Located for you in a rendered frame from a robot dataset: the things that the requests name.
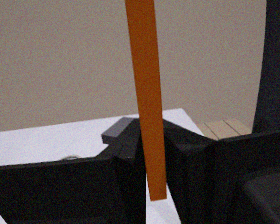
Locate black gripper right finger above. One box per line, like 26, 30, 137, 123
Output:
163, 119, 280, 224

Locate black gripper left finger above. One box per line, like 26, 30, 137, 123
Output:
0, 117, 147, 224

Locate dark grey square block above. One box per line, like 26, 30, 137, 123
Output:
100, 116, 136, 145

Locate orange-brown long bar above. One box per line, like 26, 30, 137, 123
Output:
125, 0, 167, 201

